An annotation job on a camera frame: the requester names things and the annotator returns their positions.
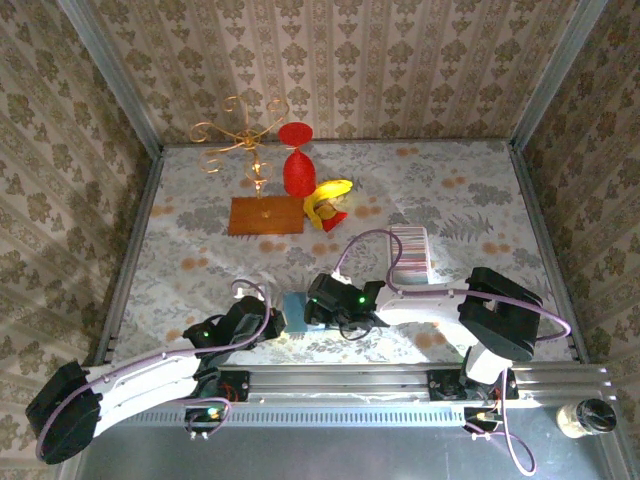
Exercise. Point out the teal card holder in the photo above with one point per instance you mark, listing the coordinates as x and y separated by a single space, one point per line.
295 312

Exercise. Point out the white ribbed rack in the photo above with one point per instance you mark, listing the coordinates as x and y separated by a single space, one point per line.
410 250

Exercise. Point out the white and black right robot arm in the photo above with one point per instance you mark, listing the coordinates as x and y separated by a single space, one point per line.
435 307

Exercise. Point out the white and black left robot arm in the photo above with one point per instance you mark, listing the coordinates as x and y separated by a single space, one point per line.
140 385

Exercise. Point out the small red toy wedge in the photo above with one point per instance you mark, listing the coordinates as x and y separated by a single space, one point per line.
334 221

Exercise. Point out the small beige toy piece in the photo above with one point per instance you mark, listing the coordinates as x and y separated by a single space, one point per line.
331 207

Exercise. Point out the small circuit board with LED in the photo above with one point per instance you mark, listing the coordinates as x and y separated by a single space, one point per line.
207 414
482 416

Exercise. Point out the slotted metal strip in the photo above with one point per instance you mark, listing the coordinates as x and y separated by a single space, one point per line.
325 415

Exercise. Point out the yellow banana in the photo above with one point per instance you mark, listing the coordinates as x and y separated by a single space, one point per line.
330 189

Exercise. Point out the grey metal plate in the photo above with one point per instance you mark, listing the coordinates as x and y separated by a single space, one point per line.
325 455

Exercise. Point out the red goblet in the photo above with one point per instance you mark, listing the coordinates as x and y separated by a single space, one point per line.
299 172

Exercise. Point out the floral tablecloth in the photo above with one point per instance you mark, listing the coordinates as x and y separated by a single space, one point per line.
450 165

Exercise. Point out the glass jar with black lid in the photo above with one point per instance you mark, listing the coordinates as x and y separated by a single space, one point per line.
595 415

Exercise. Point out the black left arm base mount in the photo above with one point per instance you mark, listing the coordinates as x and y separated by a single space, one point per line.
235 385

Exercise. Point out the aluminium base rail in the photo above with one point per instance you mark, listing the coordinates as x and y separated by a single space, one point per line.
350 382

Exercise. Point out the aluminium table edge rail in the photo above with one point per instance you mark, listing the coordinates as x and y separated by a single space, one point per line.
132 250
545 240

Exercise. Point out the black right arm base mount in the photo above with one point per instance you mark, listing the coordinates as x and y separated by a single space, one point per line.
445 385

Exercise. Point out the aluminium frame post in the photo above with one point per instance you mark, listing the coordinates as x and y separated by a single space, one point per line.
555 75
115 75

